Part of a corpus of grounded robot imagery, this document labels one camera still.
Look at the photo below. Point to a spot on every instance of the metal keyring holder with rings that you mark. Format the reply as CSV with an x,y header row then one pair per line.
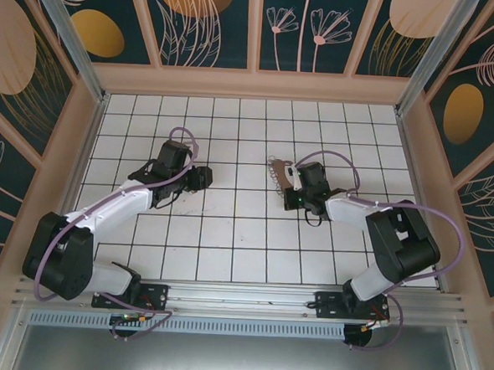
x,y
282,170

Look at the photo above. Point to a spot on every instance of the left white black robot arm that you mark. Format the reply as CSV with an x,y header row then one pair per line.
x,y
116,204

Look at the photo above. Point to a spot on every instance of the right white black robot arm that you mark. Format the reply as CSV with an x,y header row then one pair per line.
x,y
346,212

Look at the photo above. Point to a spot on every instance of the yellow power connector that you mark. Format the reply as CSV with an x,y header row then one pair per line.
x,y
365,329
143,321

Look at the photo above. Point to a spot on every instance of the grey metal sheet panel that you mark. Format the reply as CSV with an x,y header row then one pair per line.
x,y
236,360

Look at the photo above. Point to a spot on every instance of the aluminium side rail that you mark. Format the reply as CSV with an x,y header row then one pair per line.
x,y
412,161

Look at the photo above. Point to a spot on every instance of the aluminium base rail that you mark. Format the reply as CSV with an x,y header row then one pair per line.
x,y
240,300

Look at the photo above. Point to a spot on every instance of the aluminium corner post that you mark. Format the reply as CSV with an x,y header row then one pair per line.
x,y
434,54
71,40

